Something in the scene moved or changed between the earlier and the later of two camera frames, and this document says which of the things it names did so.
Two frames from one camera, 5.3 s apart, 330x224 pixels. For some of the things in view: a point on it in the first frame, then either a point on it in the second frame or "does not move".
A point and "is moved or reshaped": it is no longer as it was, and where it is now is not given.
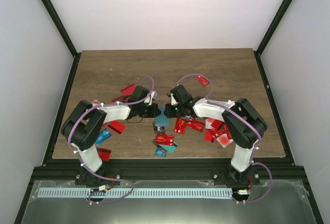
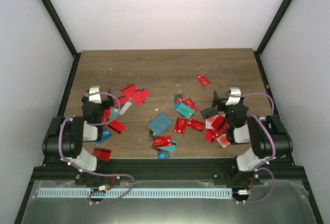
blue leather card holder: [162, 119] is moved or reshaped
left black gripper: [153, 114] → [108, 105]
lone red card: [203, 81] does not move
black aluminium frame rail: [264, 169] does not move
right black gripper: [169, 113] → [216, 101]
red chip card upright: [180, 126] does not move
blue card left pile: [104, 134] does not move
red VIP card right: [196, 125] does not move
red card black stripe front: [104, 153] does not move
